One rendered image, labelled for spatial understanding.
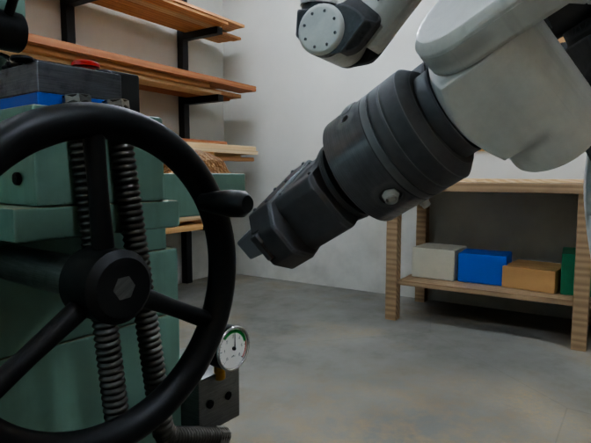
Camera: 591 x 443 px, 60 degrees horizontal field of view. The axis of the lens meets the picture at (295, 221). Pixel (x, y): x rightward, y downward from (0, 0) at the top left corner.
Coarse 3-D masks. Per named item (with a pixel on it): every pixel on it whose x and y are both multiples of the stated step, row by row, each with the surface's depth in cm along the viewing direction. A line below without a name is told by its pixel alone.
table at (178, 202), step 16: (176, 176) 69; (224, 176) 76; (240, 176) 79; (176, 192) 69; (0, 208) 45; (16, 208) 44; (32, 208) 45; (48, 208) 46; (64, 208) 47; (112, 208) 51; (144, 208) 54; (160, 208) 55; (176, 208) 57; (192, 208) 71; (0, 224) 45; (16, 224) 44; (32, 224) 45; (48, 224) 46; (64, 224) 47; (160, 224) 56; (176, 224) 57; (0, 240) 46; (16, 240) 44; (32, 240) 45
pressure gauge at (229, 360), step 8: (232, 328) 70; (240, 328) 71; (224, 336) 69; (232, 336) 70; (240, 336) 72; (248, 336) 72; (224, 344) 69; (232, 344) 70; (240, 344) 72; (248, 344) 73; (216, 352) 68; (224, 352) 69; (232, 352) 70; (240, 352) 72; (216, 360) 68; (224, 360) 69; (232, 360) 70; (240, 360) 72; (216, 368) 72; (224, 368) 69; (232, 368) 70; (216, 376) 72; (224, 376) 72
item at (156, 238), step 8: (152, 232) 66; (160, 232) 67; (48, 240) 55; (56, 240) 56; (64, 240) 57; (72, 240) 58; (80, 240) 58; (120, 240) 63; (152, 240) 66; (160, 240) 67; (40, 248) 55; (48, 248) 56; (56, 248) 56; (64, 248) 57; (72, 248) 58; (80, 248) 58; (120, 248) 63; (152, 248) 66; (160, 248) 67
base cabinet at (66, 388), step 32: (160, 320) 68; (64, 352) 58; (128, 352) 64; (32, 384) 55; (64, 384) 58; (96, 384) 61; (128, 384) 65; (0, 416) 52; (32, 416) 55; (64, 416) 58; (96, 416) 61
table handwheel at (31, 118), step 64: (0, 128) 34; (64, 128) 37; (128, 128) 41; (192, 192) 48; (0, 256) 50; (64, 256) 45; (128, 256) 40; (64, 320) 38; (128, 320) 41; (192, 320) 48; (0, 384) 35; (192, 384) 48
